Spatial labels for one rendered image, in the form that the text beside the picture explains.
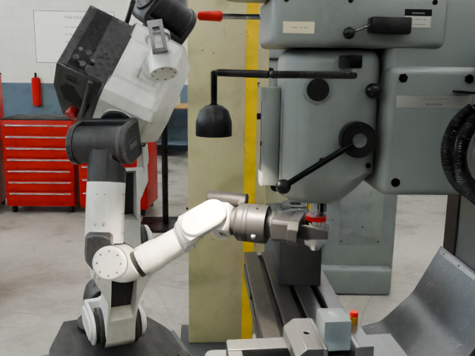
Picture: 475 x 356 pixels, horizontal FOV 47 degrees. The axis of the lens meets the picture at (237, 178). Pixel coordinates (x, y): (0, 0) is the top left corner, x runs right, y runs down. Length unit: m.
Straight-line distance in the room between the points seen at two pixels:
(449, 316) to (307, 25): 0.74
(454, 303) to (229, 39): 1.91
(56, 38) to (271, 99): 9.43
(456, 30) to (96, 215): 0.85
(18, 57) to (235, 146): 8.06
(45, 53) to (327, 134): 9.59
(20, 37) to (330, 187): 9.73
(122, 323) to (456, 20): 1.41
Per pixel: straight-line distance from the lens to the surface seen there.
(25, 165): 6.15
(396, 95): 1.12
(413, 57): 1.14
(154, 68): 1.31
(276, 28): 1.06
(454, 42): 1.17
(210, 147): 2.92
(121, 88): 1.38
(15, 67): 10.69
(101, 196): 1.30
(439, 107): 1.15
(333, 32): 1.08
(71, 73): 1.40
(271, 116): 1.16
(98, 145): 1.31
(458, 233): 1.46
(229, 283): 3.14
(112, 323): 1.96
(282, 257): 1.57
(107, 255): 1.28
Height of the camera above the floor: 1.60
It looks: 12 degrees down
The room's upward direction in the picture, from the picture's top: 1 degrees clockwise
